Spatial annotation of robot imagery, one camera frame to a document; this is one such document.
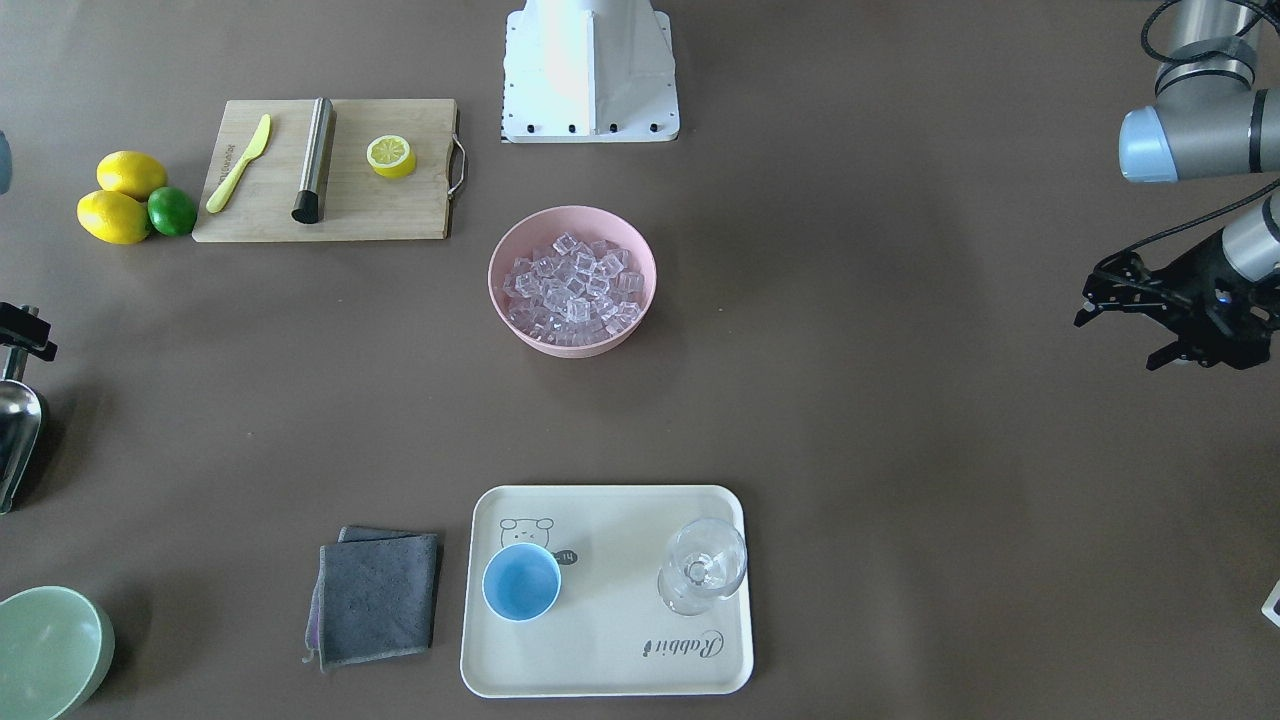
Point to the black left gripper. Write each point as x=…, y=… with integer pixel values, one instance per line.
x=1193, y=277

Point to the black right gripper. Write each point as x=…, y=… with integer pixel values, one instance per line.
x=22, y=331

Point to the steel ice scoop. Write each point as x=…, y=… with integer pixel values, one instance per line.
x=22, y=418

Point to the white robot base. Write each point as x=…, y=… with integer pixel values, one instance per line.
x=589, y=72

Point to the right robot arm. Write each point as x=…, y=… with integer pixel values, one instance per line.
x=6, y=168

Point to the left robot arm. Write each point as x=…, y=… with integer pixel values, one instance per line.
x=1208, y=119

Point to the clear ice cubes pile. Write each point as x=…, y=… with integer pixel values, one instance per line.
x=574, y=293

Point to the blue cup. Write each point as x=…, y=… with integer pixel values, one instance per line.
x=521, y=582

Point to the yellow lemon lower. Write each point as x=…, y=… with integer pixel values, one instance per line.
x=113, y=217

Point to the yellow lemon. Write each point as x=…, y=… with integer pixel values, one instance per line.
x=113, y=217
x=134, y=173

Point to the green lime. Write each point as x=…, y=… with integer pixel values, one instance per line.
x=171, y=211

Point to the yellow lemon upper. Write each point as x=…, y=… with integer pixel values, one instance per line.
x=134, y=173

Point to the yellow plastic knife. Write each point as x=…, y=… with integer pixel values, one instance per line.
x=254, y=149

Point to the wooden cutting board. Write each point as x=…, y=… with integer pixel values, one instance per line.
x=358, y=204

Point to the steel muddler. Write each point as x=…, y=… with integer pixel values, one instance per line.
x=310, y=197

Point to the green bowl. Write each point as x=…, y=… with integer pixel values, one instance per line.
x=56, y=648

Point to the half lemon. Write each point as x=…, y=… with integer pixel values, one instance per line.
x=391, y=156

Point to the grey folded cloth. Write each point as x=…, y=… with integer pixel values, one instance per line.
x=374, y=596

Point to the clear wine glass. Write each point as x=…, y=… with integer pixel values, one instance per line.
x=706, y=562

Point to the pink bowl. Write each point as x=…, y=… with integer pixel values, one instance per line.
x=588, y=224

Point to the cream rabbit tray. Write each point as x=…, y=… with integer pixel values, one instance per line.
x=608, y=633

